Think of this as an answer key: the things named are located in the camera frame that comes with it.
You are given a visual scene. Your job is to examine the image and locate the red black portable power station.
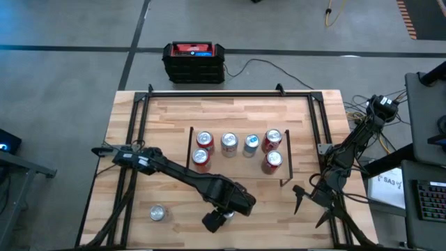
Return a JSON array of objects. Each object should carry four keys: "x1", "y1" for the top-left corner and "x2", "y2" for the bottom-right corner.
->
[{"x1": 162, "y1": 40, "x2": 226, "y2": 84}]

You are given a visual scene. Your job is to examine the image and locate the black power station cable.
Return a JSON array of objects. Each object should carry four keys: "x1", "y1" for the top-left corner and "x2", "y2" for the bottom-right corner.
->
[{"x1": 222, "y1": 57, "x2": 316, "y2": 91}]

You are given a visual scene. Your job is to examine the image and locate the grey bench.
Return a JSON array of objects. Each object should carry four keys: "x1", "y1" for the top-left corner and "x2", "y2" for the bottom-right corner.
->
[{"x1": 0, "y1": 149, "x2": 58, "y2": 251}]

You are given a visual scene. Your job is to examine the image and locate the grey desk with keyboard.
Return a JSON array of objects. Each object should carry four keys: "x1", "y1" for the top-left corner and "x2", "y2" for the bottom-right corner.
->
[{"x1": 400, "y1": 159, "x2": 446, "y2": 251}]

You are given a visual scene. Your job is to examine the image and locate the grey metal mounting plate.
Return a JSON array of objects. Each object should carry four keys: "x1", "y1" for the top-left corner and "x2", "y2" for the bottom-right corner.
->
[{"x1": 316, "y1": 142, "x2": 332, "y2": 156}]

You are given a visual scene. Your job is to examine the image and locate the white paper sign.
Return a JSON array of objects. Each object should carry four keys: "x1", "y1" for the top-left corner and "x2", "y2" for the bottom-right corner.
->
[{"x1": 367, "y1": 167, "x2": 407, "y2": 210}]

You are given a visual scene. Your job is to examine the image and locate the black aluminium table frame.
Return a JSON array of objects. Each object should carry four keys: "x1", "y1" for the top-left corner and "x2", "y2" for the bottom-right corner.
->
[{"x1": 75, "y1": 89, "x2": 379, "y2": 250}]

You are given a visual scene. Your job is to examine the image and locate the grey side desk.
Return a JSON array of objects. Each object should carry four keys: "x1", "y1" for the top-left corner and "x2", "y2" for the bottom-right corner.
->
[{"x1": 405, "y1": 71, "x2": 446, "y2": 167}]

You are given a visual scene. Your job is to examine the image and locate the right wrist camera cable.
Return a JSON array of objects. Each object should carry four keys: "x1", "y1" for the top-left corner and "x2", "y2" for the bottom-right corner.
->
[{"x1": 308, "y1": 172, "x2": 372, "y2": 205}]

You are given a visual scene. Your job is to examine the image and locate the backlit computer keyboard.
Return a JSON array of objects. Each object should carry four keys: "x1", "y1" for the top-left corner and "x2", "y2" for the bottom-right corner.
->
[{"x1": 413, "y1": 179, "x2": 446, "y2": 224}]

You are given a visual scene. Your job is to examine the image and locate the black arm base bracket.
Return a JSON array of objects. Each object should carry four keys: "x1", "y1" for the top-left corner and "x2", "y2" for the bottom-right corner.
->
[{"x1": 91, "y1": 146, "x2": 115, "y2": 158}]

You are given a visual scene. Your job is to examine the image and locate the black floor mat orange edge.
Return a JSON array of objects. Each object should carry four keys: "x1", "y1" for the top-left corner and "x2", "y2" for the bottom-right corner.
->
[{"x1": 396, "y1": 0, "x2": 446, "y2": 41}]

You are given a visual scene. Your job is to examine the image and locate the red cola can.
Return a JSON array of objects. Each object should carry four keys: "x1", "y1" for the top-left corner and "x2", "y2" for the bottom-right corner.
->
[
  {"x1": 261, "y1": 128, "x2": 284, "y2": 154},
  {"x1": 261, "y1": 149, "x2": 284, "y2": 175}
]

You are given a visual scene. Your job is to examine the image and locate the wooden shelf with black frame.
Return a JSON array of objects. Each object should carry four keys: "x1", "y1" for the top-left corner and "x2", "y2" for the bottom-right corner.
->
[{"x1": 184, "y1": 125, "x2": 294, "y2": 188}]

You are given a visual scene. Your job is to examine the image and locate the silver diet cola can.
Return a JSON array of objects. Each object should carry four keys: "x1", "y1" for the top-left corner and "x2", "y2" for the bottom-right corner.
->
[
  {"x1": 220, "y1": 131, "x2": 240, "y2": 158},
  {"x1": 148, "y1": 204, "x2": 171, "y2": 223}
]

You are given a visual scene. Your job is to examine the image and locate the black vertical post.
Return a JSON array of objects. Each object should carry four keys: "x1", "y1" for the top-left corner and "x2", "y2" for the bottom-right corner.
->
[{"x1": 420, "y1": 61, "x2": 446, "y2": 87}]

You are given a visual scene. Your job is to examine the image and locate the yellow floor cable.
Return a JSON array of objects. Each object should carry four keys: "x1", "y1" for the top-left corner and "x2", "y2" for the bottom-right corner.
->
[{"x1": 378, "y1": 134, "x2": 393, "y2": 156}]

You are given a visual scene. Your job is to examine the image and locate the black device with blue light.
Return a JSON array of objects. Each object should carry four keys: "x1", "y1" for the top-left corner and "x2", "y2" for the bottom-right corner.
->
[{"x1": 0, "y1": 128, "x2": 23, "y2": 156}]

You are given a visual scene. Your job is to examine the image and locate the red Fanta can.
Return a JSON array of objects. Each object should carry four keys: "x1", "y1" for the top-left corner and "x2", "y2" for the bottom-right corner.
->
[
  {"x1": 195, "y1": 130, "x2": 215, "y2": 154},
  {"x1": 191, "y1": 147, "x2": 212, "y2": 172}
]

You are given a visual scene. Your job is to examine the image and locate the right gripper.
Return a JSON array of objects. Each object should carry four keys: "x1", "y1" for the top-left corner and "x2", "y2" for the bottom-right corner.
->
[{"x1": 292, "y1": 181, "x2": 338, "y2": 229}]

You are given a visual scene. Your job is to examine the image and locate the yellow extension cable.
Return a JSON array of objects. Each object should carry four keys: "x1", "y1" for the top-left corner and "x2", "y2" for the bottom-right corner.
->
[{"x1": 323, "y1": 0, "x2": 346, "y2": 28}]

